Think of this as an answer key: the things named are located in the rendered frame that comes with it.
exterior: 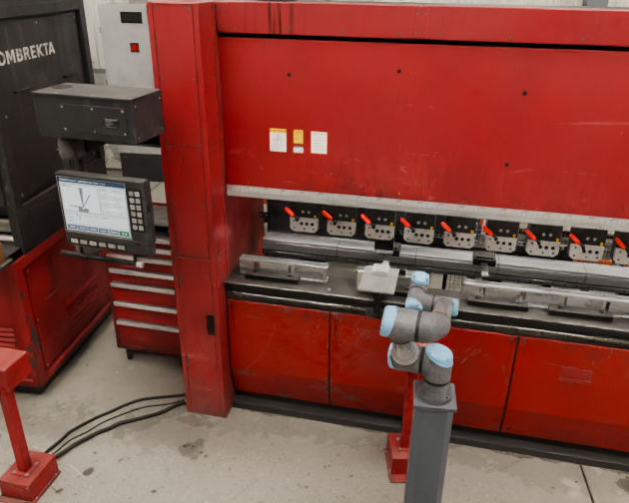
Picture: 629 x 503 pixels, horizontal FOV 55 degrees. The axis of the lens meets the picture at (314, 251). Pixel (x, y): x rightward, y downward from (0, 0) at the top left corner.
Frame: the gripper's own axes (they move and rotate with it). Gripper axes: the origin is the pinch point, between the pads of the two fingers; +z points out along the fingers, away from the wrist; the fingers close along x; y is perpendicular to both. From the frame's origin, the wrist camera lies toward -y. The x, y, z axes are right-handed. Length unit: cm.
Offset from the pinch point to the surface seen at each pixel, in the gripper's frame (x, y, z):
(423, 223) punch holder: 11, -45, -23
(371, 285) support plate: -15.8, -23.3, -0.6
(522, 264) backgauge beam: 70, -46, 10
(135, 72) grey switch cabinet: -233, -471, 124
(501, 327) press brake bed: 50, -7, 15
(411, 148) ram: 2, -60, -58
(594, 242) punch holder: 88, -24, -29
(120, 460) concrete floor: -151, 22, 88
